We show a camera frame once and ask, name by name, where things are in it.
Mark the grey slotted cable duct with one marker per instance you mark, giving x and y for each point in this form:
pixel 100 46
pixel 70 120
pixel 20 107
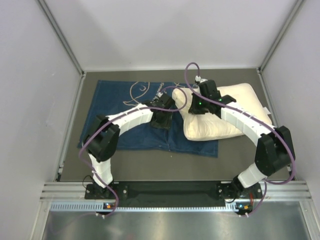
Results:
pixel 104 207

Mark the right aluminium frame post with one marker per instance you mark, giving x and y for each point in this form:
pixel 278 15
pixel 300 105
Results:
pixel 284 74

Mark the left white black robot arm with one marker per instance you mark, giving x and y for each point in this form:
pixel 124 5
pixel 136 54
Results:
pixel 101 140

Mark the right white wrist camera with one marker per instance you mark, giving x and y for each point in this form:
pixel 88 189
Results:
pixel 199 80

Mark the left aluminium frame post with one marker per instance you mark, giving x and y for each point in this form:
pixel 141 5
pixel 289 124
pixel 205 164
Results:
pixel 68 50

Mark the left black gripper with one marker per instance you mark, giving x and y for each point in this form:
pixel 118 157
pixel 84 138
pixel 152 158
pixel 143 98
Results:
pixel 166 124

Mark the dark blue embroidered pillowcase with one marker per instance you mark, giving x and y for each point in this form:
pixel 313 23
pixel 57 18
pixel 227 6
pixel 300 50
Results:
pixel 121 102

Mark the aluminium front frame rail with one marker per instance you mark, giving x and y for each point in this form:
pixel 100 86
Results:
pixel 71 191

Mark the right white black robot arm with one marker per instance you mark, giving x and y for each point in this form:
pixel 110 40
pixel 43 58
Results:
pixel 274 146

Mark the cream pillow with bear print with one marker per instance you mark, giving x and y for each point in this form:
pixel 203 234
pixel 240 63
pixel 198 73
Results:
pixel 243 115

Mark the aluminium frame post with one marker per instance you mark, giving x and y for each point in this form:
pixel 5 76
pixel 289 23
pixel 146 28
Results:
pixel 68 50
pixel 284 74

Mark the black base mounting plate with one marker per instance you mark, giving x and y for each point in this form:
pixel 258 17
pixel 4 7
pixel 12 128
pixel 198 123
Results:
pixel 216 190

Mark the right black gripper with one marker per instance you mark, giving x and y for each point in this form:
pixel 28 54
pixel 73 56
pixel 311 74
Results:
pixel 194 109

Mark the white pillow care label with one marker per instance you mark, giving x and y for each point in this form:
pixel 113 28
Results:
pixel 266 111

